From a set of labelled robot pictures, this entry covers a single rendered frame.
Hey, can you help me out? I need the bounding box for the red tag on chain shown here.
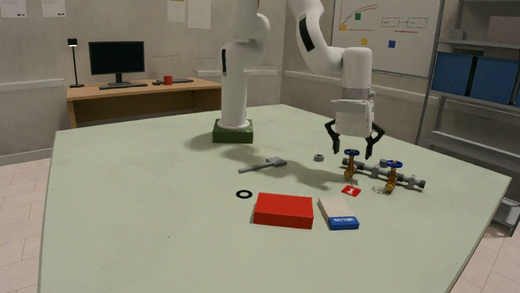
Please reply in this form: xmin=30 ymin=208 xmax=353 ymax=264
xmin=341 ymin=181 xmax=361 ymax=197

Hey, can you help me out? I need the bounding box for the grey pipe manifold with two blue valves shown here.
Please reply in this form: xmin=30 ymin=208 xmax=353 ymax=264
xmin=342 ymin=149 xmax=426 ymax=191

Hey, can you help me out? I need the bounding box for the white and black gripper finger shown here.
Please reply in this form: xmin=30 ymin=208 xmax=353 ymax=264
xmin=324 ymin=119 xmax=340 ymax=154
xmin=365 ymin=122 xmax=385 ymax=160

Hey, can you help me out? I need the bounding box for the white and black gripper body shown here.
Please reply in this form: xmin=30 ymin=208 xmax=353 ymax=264
xmin=335 ymin=99 xmax=374 ymax=138

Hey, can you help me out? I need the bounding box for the black rubber ring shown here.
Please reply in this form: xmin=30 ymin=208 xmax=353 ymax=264
xmin=236 ymin=190 xmax=253 ymax=199

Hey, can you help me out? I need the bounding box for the red rectangular block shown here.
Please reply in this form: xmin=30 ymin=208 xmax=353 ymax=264
xmin=253 ymin=192 xmax=314 ymax=230

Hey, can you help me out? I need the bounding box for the grey hex nut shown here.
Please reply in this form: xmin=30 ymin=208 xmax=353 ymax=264
xmin=314 ymin=154 xmax=324 ymax=162

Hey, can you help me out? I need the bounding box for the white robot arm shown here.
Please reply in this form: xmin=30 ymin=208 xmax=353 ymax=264
xmin=217 ymin=0 xmax=376 ymax=130

